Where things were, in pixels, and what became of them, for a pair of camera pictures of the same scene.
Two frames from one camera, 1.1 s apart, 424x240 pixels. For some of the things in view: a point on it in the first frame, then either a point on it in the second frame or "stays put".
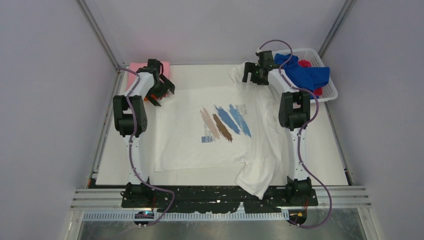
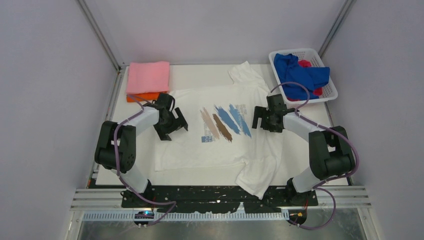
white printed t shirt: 233,124 stays put
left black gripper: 166,86 → 163,132
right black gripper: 250,67 → 260,111
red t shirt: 305,63 stays put
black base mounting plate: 210,199 stays put
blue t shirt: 308,78 stays put
